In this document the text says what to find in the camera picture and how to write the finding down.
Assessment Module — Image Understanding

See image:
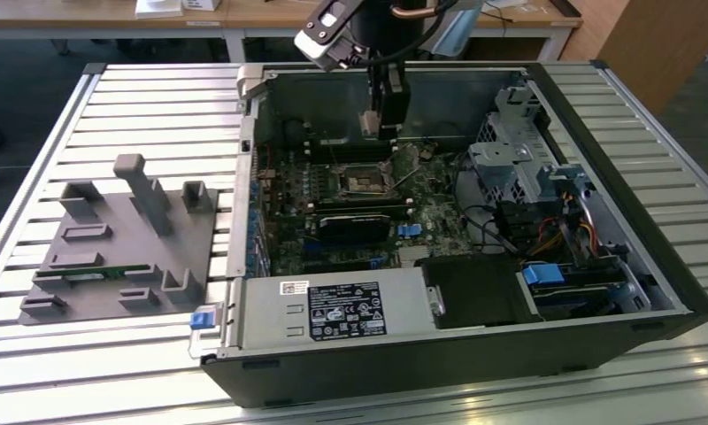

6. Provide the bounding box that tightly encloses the wooden desk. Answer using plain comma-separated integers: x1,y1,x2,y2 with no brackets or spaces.
0,0,586,63

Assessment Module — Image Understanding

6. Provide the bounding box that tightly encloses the black graphics card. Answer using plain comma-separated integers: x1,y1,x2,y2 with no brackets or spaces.
313,213,395,245

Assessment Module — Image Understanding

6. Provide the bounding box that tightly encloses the black plastic shroud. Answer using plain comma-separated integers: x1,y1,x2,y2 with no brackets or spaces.
421,255,541,329

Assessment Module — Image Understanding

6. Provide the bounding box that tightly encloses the black open PC case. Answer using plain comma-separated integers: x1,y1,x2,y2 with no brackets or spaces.
199,59,708,409

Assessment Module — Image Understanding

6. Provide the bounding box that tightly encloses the silver finned heatsink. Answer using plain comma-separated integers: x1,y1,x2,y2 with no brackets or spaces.
396,246,433,263

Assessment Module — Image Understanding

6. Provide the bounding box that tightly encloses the metal socket cover frame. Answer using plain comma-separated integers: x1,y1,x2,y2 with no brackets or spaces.
387,142,432,189

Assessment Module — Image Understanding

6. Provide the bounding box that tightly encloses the CPU socket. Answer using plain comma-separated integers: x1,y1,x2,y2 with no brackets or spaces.
336,162,397,198

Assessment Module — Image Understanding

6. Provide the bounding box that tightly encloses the coloured power wire bundle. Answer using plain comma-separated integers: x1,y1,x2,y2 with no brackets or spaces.
524,189,602,262

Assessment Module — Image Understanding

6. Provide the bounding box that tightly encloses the green motherboard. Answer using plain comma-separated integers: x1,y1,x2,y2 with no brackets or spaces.
251,139,497,278

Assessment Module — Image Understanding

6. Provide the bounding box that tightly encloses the grey parts rack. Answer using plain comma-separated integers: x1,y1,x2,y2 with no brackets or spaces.
20,152,223,328

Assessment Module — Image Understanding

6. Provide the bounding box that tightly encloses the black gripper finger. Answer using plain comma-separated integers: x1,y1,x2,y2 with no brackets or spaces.
365,59,385,115
379,59,413,140

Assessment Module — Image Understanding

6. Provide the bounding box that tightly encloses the wooden cabinet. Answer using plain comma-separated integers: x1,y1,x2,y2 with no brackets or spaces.
558,0,708,116

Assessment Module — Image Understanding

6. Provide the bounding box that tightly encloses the metal drive cage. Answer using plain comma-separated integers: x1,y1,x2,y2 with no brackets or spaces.
465,86,598,209

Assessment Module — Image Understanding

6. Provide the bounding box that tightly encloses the silver green CPU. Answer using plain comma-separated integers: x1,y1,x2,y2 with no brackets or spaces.
357,109,383,136

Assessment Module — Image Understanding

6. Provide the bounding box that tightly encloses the blue power supply latch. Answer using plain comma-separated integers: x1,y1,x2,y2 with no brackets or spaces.
189,304,224,331

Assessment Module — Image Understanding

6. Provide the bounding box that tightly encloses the blue disk carrier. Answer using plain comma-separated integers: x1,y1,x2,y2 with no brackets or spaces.
521,264,567,290

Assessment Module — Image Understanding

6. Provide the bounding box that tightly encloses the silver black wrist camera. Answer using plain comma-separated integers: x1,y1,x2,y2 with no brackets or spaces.
292,0,371,72

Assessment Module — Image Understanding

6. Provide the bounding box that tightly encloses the silver power supply unit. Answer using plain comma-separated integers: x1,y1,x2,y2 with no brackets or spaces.
227,267,444,355

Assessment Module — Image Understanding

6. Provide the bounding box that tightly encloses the green RAM stick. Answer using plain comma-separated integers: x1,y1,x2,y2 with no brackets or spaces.
61,264,159,280

